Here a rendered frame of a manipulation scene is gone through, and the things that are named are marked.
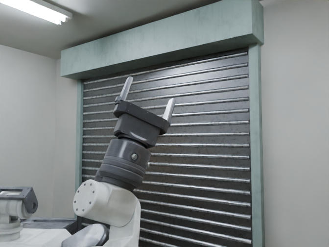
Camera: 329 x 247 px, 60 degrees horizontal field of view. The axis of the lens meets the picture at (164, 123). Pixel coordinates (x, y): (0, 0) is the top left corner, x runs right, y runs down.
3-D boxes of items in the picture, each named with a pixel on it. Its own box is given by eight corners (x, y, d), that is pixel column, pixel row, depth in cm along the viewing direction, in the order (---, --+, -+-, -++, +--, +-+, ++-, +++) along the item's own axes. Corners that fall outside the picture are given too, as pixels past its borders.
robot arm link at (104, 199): (115, 155, 50) (91, 220, 46) (154, 175, 57) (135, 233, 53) (81, 152, 58) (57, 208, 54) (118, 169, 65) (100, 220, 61)
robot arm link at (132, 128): (178, 121, 59) (161, 176, 55) (159, 129, 67) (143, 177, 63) (124, 94, 55) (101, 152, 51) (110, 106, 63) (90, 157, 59)
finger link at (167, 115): (168, 100, 66) (159, 124, 64) (174, 97, 64) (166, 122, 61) (173, 103, 67) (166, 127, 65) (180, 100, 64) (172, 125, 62)
